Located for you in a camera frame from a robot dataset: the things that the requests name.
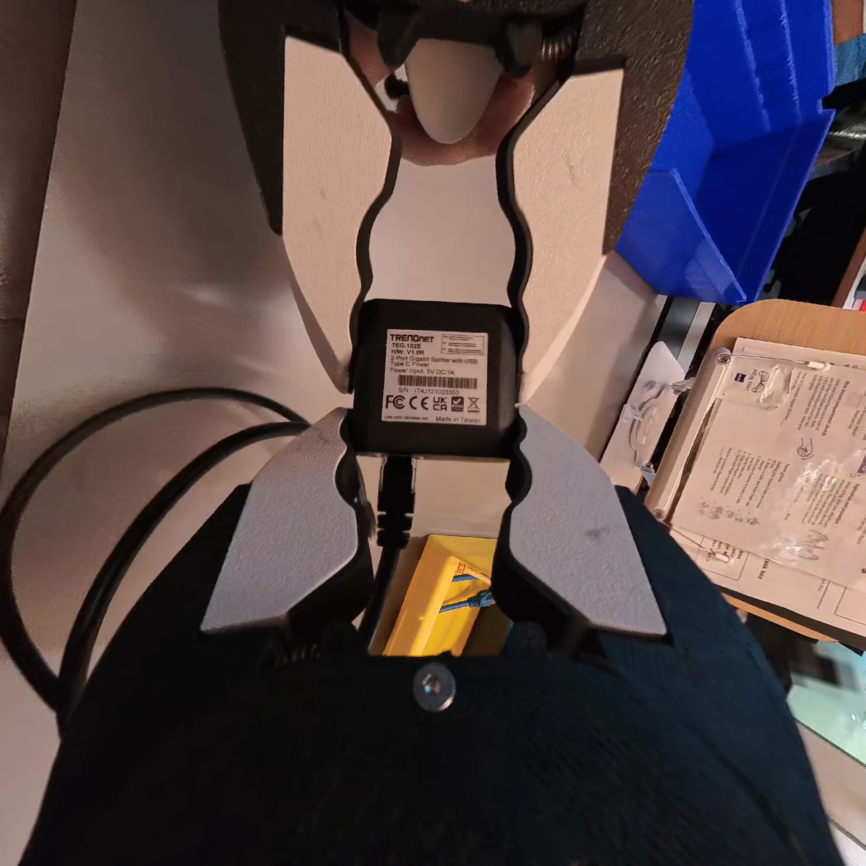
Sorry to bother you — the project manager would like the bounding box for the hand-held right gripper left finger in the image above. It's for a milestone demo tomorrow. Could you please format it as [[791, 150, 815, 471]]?
[[200, 406, 376, 636]]

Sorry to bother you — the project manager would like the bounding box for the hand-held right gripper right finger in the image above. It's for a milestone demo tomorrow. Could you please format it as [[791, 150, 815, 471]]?
[[491, 403, 668, 656]]

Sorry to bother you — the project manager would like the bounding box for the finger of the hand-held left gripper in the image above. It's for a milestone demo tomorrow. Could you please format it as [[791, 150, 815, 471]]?
[[496, 57, 625, 380], [283, 29, 398, 395]]

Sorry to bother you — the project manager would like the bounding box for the black network cable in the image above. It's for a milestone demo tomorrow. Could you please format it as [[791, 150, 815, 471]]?
[[0, 386, 417, 738]]

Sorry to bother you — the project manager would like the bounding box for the black network splitter box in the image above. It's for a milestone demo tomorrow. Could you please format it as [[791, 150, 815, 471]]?
[[350, 299, 525, 461]]

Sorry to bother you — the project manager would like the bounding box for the grey desk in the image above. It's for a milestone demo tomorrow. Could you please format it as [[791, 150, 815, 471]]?
[[0, 0, 684, 745]]

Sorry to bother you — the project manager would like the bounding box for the person's left hand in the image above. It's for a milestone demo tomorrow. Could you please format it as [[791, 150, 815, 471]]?
[[391, 71, 522, 168]]

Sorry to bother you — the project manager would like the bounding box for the yellow plastic bin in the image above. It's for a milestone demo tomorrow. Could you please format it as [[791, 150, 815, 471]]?
[[382, 534, 511, 657]]

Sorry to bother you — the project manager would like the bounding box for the blue plastic bin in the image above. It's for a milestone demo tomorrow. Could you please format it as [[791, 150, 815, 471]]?
[[614, 0, 836, 305]]

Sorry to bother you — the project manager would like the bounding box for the wooden instruction board with papers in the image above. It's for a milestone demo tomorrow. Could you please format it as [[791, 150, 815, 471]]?
[[643, 299, 866, 640]]

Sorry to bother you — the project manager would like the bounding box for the blue network cable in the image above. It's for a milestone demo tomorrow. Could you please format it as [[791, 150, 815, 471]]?
[[440, 568, 495, 613]]

